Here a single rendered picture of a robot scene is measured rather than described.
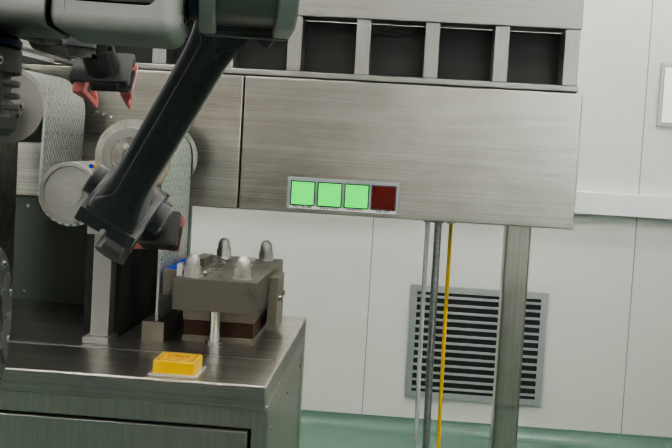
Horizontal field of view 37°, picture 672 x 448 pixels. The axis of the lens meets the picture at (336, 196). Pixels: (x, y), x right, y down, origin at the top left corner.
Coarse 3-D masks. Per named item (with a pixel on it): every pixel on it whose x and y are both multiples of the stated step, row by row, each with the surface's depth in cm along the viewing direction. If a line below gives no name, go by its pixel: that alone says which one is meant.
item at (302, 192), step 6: (294, 186) 220; (300, 186) 220; (306, 186) 220; (312, 186) 220; (294, 192) 221; (300, 192) 220; (306, 192) 220; (312, 192) 220; (294, 198) 221; (300, 198) 220; (306, 198) 220; (312, 198) 220; (306, 204) 220; (312, 204) 220
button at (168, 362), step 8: (168, 352) 171; (160, 360) 164; (168, 360) 165; (176, 360) 165; (184, 360) 165; (192, 360) 166; (200, 360) 169; (160, 368) 164; (168, 368) 164; (176, 368) 164; (184, 368) 164; (192, 368) 164; (200, 368) 169
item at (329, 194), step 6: (324, 186) 220; (330, 186) 220; (336, 186) 220; (318, 192) 220; (324, 192) 220; (330, 192) 220; (336, 192) 220; (318, 198) 220; (324, 198) 220; (330, 198) 220; (336, 198) 220; (318, 204) 220; (324, 204) 220; (330, 204) 220; (336, 204) 220
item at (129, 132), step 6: (114, 132) 189; (120, 132) 189; (126, 132) 189; (132, 132) 189; (108, 138) 189; (114, 138) 189; (120, 138) 189; (108, 144) 190; (114, 144) 189; (102, 150) 190; (108, 150) 190; (102, 156) 190; (108, 156) 190; (102, 162) 190; (108, 162) 190; (108, 168) 190
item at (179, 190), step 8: (168, 184) 194; (176, 184) 201; (184, 184) 209; (168, 192) 195; (176, 192) 202; (184, 192) 209; (168, 200) 195; (176, 200) 202; (184, 200) 210; (176, 208) 202; (184, 208) 210; (184, 216) 210; (184, 224) 211; (184, 232) 211; (184, 240) 212; (184, 248) 212; (160, 256) 191; (168, 256) 198; (176, 256) 205; (184, 256) 213; (160, 264) 192; (168, 264) 198; (160, 272) 192
